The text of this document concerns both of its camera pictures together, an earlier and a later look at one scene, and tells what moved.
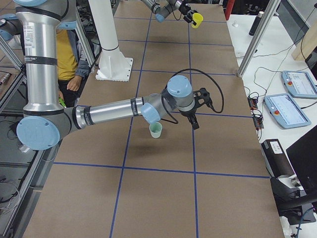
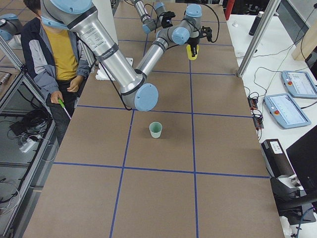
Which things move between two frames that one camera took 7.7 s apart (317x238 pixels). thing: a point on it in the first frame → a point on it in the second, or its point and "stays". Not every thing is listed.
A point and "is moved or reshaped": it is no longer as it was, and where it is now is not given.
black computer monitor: (303, 154) stays
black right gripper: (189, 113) → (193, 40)
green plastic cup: (155, 130) stays
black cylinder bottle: (255, 23) stays
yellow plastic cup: (198, 18) is moved or reshaped
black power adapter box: (276, 160) stays
